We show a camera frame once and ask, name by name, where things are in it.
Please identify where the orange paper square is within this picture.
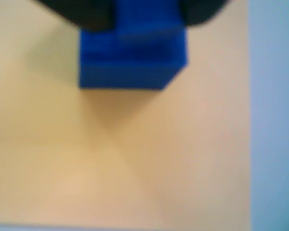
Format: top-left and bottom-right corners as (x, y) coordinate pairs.
(0, 0), (253, 229)

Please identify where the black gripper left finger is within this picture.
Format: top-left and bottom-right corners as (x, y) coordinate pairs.
(35, 0), (117, 32)

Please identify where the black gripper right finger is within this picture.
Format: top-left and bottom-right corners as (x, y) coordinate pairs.
(180, 0), (230, 27)

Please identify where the small blue cube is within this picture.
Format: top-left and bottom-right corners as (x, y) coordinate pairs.
(78, 24), (190, 92)

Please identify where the tiny blue cube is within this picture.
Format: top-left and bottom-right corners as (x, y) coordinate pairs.
(112, 0), (184, 34)

